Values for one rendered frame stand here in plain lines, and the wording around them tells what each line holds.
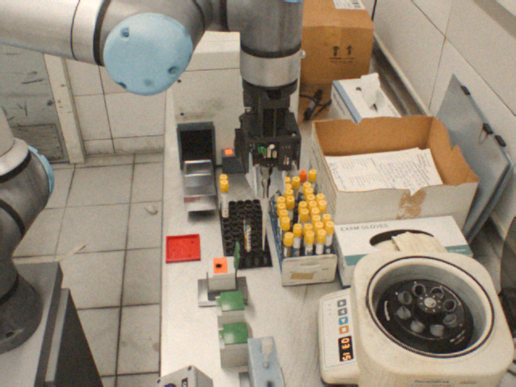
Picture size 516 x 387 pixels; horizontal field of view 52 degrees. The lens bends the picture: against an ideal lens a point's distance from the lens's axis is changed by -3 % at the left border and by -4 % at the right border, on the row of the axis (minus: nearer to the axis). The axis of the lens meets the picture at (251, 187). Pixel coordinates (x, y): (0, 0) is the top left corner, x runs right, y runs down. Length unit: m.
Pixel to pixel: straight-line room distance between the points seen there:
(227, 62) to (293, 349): 0.58
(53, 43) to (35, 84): 2.12
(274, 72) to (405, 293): 0.43
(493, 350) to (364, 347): 0.19
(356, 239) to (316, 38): 0.72
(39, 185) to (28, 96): 1.79
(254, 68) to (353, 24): 0.95
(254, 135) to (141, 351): 1.42
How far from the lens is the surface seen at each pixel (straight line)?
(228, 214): 1.13
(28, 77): 2.68
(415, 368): 0.82
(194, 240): 1.11
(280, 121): 0.71
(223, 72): 1.16
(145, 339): 2.06
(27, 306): 0.96
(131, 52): 0.52
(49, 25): 0.57
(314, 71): 1.62
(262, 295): 1.02
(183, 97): 1.19
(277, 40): 0.64
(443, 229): 1.09
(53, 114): 2.75
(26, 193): 0.93
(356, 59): 1.62
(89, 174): 2.80
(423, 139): 1.30
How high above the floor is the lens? 1.66
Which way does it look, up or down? 40 degrees down
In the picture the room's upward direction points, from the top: straight up
